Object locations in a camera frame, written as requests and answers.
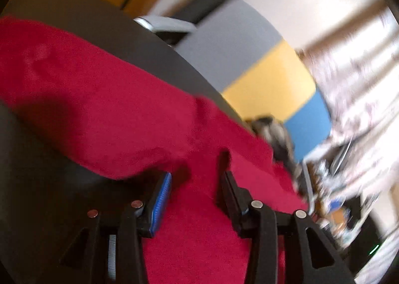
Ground grey yellow blue folding mattress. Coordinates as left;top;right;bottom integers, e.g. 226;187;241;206
175;0;332;163

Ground dark grey office chair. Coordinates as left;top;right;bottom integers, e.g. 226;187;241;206
0;0;259;284

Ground leaning metal rods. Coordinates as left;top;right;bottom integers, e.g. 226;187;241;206
330;141;356;172

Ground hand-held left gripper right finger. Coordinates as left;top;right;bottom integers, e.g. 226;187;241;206
216;170;356;284

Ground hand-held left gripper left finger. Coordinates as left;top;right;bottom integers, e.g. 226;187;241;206
58;172;173;284

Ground pink floral curtain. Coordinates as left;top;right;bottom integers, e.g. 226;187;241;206
299;0;399;197

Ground fluffy grey fur item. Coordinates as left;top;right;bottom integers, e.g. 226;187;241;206
246;116;298;174

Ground white chair with blue back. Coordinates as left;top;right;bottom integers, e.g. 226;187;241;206
327;197;346;213

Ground wooden desk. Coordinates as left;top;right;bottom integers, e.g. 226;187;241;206
315;200;350;231

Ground red sweater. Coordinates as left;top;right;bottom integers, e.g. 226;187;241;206
0;16;309;284

